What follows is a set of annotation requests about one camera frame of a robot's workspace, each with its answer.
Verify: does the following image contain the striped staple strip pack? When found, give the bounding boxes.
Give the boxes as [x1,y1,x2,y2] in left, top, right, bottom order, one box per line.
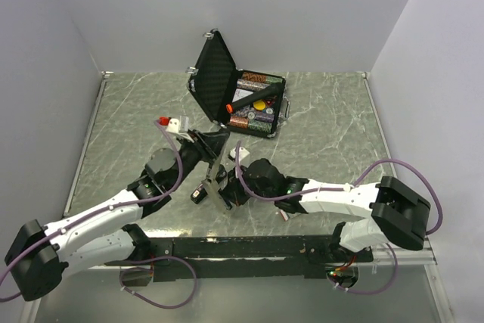
[279,210,293,222]

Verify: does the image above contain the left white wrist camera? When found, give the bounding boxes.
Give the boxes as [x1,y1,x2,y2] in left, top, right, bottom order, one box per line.
[157,116,191,141]

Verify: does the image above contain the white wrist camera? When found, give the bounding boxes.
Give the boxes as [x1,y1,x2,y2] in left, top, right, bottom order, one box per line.
[228,147,250,163]
[157,116,191,141]

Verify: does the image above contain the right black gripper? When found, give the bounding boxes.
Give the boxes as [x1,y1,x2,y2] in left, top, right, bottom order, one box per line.
[220,164,277,207]

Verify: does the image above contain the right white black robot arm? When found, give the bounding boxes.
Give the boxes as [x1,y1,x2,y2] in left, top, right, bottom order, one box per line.
[219,159,431,261]

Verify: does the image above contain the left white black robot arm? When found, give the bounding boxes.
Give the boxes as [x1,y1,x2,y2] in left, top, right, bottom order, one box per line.
[1,128,230,303]

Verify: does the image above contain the purple cable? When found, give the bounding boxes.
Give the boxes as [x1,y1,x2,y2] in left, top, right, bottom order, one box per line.
[234,141,443,296]
[0,118,197,307]

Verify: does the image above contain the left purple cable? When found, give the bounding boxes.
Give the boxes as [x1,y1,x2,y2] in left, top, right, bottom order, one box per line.
[0,118,197,307]

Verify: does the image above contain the black marker orange cap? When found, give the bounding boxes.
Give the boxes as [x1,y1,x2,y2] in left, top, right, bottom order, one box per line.
[225,82,284,113]

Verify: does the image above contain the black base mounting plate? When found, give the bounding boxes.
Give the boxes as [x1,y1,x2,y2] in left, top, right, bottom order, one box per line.
[118,235,374,282]

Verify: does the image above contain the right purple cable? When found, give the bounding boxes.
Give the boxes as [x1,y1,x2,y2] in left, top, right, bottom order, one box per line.
[234,141,443,296]

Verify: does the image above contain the yellow poker chip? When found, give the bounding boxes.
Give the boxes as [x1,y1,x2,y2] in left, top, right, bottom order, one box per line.
[253,100,266,110]

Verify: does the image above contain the aluminium rail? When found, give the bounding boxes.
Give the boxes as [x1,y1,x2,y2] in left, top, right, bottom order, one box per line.
[372,246,436,266]

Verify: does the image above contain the black stapler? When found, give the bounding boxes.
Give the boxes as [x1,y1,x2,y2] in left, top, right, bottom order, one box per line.
[190,153,234,213]

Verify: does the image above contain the black poker chip case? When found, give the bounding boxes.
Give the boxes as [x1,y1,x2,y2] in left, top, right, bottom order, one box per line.
[187,29,290,138]

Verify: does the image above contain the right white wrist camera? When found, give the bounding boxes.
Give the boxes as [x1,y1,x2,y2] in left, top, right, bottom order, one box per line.
[228,147,250,163]

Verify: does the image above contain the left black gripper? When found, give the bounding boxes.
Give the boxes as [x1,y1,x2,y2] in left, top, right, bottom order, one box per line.
[169,128,228,190]

